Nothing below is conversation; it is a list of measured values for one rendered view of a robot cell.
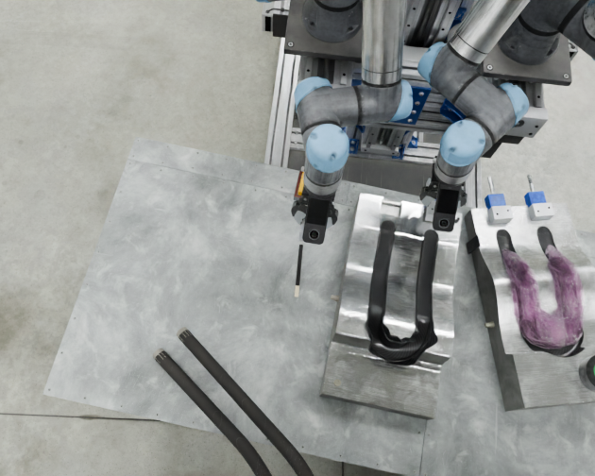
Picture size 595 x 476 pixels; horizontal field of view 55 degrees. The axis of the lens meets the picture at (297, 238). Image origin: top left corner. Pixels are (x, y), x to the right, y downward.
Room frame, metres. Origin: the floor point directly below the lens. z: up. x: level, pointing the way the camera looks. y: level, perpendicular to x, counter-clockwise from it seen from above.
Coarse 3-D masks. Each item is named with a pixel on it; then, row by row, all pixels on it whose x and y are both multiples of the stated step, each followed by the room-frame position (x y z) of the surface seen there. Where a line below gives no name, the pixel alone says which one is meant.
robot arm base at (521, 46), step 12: (516, 24) 1.03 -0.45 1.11; (504, 36) 1.03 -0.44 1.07; (516, 36) 1.01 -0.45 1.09; (528, 36) 1.00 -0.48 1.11; (540, 36) 1.00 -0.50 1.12; (552, 36) 1.00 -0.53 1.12; (504, 48) 1.01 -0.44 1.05; (516, 48) 1.00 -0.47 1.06; (528, 48) 0.99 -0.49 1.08; (540, 48) 0.99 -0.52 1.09; (552, 48) 1.02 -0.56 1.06; (516, 60) 0.98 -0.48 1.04; (528, 60) 0.98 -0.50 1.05; (540, 60) 0.99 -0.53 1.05
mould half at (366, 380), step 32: (352, 224) 0.57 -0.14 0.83; (416, 224) 0.58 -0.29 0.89; (352, 256) 0.47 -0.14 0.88; (416, 256) 0.49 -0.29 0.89; (448, 256) 0.50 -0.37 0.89; (352, 288) 0.38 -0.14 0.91; (448, 288) 0.42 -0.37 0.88; (352, 320) 0.30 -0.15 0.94; (384, 320) 0.31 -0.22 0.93; (448, 320) 0.33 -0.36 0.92; (352, 352) 0.24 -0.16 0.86; (448, 352) 0.26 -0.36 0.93; (352, 384) 0.17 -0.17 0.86; (384, 384) 0.18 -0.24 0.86; (416, 384) 0.19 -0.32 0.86; (416, 416) 0.13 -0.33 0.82
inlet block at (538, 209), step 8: (528, 176) 0.77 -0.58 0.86; (528, 192) 0.72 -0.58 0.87; (536, 192) 0.72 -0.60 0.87; (528, 200) 0.70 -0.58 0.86; (536, 200) 0.70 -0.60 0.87; (544, 200) 0.70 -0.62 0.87; (528, 208) 0.68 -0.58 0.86; (536, 208) 0.67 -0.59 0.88; (544, 208) 0.67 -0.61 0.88; (536, 216) 0.65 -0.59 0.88; (544, 216) 0.65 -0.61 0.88
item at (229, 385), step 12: (180, 336) 0.23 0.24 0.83; (192, 336) 0.23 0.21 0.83; (192, 348) 0.20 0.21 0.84; (204, 348) 0.21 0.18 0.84; (204, 360) 0.18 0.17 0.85; (216, 372) 0.16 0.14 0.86; (228, 384) 0.13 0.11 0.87; (240, 396) 0.11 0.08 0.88; (252, 408) 0.09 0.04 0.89; (252, 420) 0.06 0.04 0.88; (264, 420) 0.07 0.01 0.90; (264, 432) 0.04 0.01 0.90; (276, 432) 0.05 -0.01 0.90; (276, 444) 0.02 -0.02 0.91
